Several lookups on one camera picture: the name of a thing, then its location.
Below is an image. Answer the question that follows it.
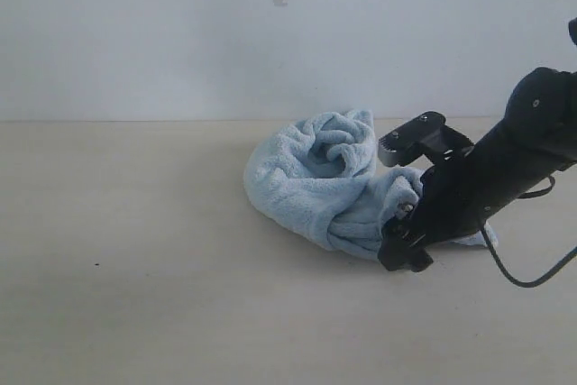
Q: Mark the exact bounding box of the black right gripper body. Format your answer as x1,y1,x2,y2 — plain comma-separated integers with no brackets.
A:
382,150,518,245

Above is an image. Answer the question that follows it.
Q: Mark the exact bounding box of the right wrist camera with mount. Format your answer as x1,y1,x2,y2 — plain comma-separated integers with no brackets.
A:
377,111,474,168

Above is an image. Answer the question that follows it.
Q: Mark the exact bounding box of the light blue terry towel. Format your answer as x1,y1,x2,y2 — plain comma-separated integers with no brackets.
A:
243,108,499,261

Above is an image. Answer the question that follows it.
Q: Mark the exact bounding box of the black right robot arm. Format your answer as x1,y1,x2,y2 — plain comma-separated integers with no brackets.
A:
378,67,576,271

